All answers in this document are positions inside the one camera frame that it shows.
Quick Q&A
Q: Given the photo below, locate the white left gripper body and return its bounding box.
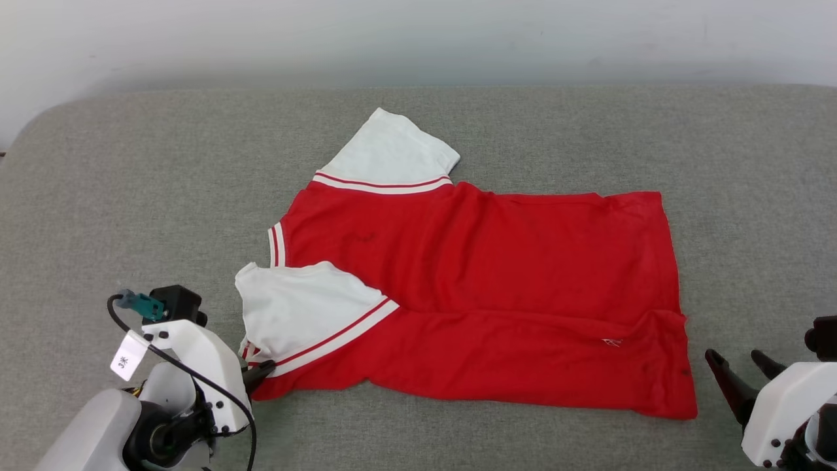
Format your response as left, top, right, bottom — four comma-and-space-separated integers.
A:
141, 319, 254, 437

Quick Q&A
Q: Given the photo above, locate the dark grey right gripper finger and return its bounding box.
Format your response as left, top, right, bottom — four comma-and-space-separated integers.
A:
704, 349, 760, 427
750, 349, 790, 381

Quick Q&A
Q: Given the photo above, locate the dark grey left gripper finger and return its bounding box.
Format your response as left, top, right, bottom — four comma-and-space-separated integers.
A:
241, 359, 277, 397

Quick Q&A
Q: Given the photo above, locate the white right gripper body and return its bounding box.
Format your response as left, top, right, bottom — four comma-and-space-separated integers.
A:
742, 360, 837, 469

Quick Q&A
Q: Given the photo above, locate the red and white jersey shirt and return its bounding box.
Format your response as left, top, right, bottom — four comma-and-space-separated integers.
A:
234, 108, 698, 420

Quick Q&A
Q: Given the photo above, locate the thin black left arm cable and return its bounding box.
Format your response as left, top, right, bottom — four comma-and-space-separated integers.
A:
107, 294, 258, 471

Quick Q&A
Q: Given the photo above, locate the white paper cable tag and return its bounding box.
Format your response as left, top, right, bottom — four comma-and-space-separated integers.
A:
109, 330, 150, 382

